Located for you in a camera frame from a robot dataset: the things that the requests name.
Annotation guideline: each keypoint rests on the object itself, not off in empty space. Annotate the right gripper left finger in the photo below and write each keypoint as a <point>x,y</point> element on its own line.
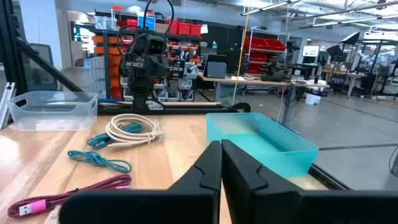
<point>208,174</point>

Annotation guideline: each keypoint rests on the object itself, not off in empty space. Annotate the teal plastic bin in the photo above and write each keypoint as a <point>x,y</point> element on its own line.
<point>264,146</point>

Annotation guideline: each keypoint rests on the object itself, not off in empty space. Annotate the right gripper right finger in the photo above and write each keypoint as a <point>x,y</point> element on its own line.
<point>242,186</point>

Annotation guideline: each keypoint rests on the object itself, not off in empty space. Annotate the grey office chair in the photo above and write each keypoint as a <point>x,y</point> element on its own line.
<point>35,77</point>

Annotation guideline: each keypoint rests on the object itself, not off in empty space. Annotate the silver aluminium extrusion bar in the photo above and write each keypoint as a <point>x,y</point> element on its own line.
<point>6,105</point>

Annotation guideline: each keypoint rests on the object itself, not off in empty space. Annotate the clear storage box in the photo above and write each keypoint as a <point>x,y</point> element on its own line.
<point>105,22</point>

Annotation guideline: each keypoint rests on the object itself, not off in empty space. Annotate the wooden work desk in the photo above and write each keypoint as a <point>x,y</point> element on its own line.
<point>248,81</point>

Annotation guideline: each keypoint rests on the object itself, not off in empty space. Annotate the clear plastic bin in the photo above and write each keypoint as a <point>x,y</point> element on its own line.
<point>53,115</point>

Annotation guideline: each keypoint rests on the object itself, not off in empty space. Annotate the blue box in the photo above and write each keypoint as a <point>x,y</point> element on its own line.
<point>146,23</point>

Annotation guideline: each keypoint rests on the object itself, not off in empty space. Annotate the red storage bin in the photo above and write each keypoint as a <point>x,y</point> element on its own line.
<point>184,29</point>
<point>172,27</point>
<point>196,30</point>

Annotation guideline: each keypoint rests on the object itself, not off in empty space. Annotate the white screen monitor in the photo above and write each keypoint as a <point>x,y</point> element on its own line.
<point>311,51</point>

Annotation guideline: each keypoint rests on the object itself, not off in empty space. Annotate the white bucket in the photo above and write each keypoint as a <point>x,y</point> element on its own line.
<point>312,99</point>

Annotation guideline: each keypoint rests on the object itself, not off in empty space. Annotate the dark grey laptop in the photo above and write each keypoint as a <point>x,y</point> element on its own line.
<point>216,70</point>

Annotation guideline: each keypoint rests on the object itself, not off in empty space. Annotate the white rack red bins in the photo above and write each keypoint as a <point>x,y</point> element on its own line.
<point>264,45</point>

